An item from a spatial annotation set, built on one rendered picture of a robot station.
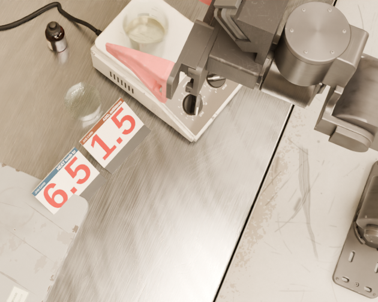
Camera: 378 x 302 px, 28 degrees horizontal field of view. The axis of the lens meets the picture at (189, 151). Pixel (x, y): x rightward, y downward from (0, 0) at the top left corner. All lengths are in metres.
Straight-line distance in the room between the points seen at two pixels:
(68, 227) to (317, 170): 0.38
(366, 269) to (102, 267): 0.38
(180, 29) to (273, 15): 0.46
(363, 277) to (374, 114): 0.45
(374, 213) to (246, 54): 0.37
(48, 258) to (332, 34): 0.59
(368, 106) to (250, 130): 0.45
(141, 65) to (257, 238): 0.47
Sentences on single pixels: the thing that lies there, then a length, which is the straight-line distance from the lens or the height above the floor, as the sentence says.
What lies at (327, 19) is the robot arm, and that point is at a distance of 0.67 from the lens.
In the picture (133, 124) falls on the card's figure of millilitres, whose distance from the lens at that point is 1.13.
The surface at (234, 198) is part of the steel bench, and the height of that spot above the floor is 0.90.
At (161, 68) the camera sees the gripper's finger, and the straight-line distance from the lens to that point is 0.70.
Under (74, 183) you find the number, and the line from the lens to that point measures 1.10.
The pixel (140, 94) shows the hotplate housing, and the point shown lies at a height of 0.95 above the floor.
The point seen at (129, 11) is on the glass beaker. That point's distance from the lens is 1.03.
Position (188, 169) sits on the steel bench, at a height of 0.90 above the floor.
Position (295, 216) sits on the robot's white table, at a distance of 1.13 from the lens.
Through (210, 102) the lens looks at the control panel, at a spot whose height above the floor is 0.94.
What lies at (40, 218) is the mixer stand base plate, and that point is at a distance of 1.11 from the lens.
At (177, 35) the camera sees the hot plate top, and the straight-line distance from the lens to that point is 1.10.
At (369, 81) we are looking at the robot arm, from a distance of 0.73.
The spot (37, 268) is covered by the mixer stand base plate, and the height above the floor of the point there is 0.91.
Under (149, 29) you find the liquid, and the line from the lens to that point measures 1.06.
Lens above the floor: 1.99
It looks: 74 degrees down
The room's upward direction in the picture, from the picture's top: 11 degrees clockwise
